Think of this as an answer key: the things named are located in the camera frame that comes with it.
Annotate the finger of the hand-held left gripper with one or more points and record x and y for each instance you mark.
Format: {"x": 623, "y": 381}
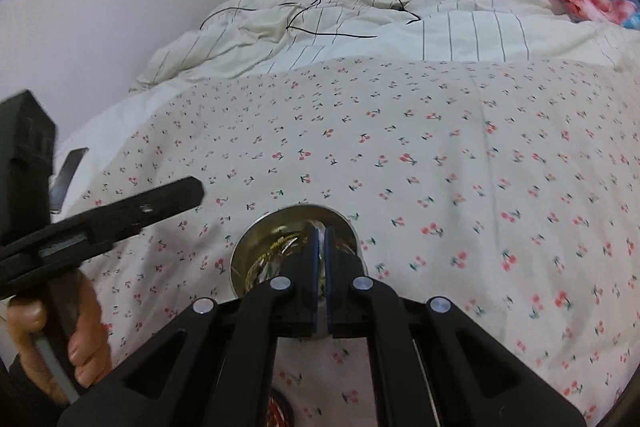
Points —
{"x": 135, "y": 209}

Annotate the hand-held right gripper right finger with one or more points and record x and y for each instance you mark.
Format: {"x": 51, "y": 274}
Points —
{"x": 330, "y": 268}

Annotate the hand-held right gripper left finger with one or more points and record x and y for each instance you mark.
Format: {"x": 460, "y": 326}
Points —
{"x": 312, "y": 268}

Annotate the round metal tin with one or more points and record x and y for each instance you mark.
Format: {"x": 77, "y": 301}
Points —
{"x": 260, "y": 247}

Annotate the person's left forearm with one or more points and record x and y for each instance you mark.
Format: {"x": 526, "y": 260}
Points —
{"x": 20, "y": 399}

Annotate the person's left hand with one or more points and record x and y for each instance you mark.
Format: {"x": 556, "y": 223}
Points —
{"x": 92, "y": 347}

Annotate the black smartphone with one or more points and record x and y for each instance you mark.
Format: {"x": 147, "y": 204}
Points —
{"x": 67, "y": 172}

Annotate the plain white bed sheet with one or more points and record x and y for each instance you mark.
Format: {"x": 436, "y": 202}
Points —
{"x": 125, "y": 117}

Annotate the cherry print bed sheet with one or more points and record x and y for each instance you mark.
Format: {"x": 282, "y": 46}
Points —
{"x": 450, "y": 167}

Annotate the white striped duvet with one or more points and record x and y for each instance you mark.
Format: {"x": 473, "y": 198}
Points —
{"x": 350, "y": 42}

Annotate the light blue packet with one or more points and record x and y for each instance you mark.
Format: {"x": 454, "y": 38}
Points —
{"x": 632, "y": 20}

